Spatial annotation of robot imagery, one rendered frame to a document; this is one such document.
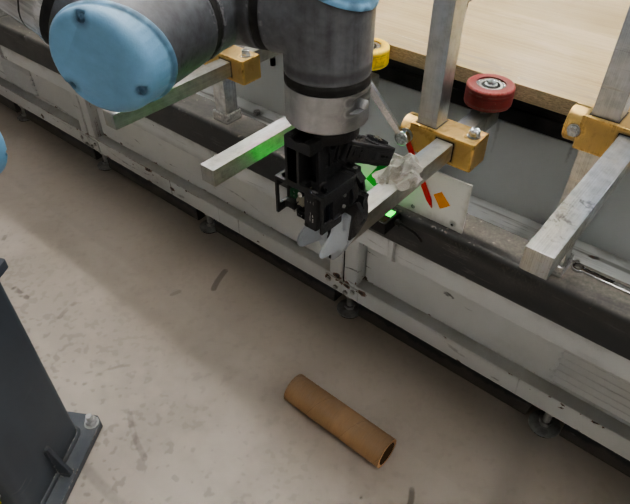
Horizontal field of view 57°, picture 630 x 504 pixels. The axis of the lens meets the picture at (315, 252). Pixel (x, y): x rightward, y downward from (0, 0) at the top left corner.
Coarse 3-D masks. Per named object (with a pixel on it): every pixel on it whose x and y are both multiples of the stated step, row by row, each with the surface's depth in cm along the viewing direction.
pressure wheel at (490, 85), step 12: (468, 84) 95; (480, 84) 96; (492, 84) 95; (504, 84) 96; (468, 96) 96; (480, 96) 94; (492, 96) 93; (504, 96) 93; (480, 108) 95; (492, 108) 94; (504, 108) 95
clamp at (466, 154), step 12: (408, 120) 94; (420, 132) 93; (432, 132) 91; (444, 132) 91; (456, 132) 91; (468, 132) 91; (420, 144) 94; (456, 144) 90; (468, 144) 88; (480, 144) 89; (456, 156) 91; (468, 156) 89; (480, 156) 92; (468, 168) 90
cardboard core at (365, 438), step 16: (304, 384) 150; (288, 400) 151; (304, 400) 147; (320, 400) 146; (336, 400) 147; (320, 416) 145; (336, 416) 143; (352, 416) 143; (336, 432) 143; (352, 432) 140; (368, 432) 139; (384, 432) 141; (352, 448) 141; (368, 448) 138; (384, 448) 136
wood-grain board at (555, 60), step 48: (384, 0) 127; (432, 0) 127; (480, 0) 127; (528, 0) 127; (576, 0) 127; (624, 0) 127; (480, 48) 108; (528, 48) 108; (576, 48) 108; (528, 96) 97; (576, 96) 93
